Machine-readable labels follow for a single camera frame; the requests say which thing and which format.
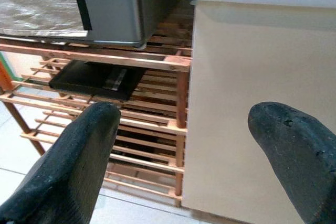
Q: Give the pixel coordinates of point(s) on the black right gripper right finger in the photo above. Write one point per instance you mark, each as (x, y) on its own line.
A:
(302, 155)

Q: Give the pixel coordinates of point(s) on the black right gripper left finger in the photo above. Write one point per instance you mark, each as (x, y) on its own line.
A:
(65, 171)

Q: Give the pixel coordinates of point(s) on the silver mini fridge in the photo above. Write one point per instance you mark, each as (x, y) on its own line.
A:
(115, 6)

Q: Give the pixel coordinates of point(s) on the black flat tray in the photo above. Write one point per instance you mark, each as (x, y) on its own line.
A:
(78, 77)

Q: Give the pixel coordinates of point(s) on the beige kitchen cabinet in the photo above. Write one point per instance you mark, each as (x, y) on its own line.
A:
(249, 64)

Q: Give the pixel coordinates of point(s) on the orange chopping board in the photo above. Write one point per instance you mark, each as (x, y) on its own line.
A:
(4, 79)

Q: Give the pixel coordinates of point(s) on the green chopping board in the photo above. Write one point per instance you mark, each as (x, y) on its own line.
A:
(6, 62)

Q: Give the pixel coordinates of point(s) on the wooden slatted rack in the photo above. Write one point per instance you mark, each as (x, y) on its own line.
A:
(147, 62)

